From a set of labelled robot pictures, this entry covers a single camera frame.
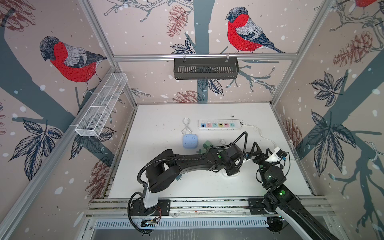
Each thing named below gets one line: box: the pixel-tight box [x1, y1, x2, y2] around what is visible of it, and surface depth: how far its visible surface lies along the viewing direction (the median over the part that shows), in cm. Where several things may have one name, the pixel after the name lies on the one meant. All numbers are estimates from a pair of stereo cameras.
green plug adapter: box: [202, 140, 212, 149], surface depth 97 cm
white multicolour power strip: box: [198, 119, 241, 131], surface depth 106 cm
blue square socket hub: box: [182, 133, 198, 149], surface depth 97 cm
